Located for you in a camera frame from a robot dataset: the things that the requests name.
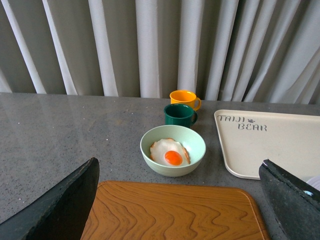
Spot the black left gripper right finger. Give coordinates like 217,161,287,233
258,159,320,240

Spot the cream bear tray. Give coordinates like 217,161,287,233
214,109,320,181

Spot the grey white curtain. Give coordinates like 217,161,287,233
0,0,320,104

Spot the white ribbed plate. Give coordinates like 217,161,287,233
306,175,320,191

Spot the fake fried egg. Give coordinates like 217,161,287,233
149,138,191,167

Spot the yellow mug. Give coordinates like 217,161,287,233
169,90,202,111

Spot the light green bowl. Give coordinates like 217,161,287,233
140,125,206,177

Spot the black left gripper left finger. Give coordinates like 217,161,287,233
0,157,100,240

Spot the dark green mug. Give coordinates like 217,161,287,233
164,103,198,128

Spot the wooden cutting board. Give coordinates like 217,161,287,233
81,180,270,240

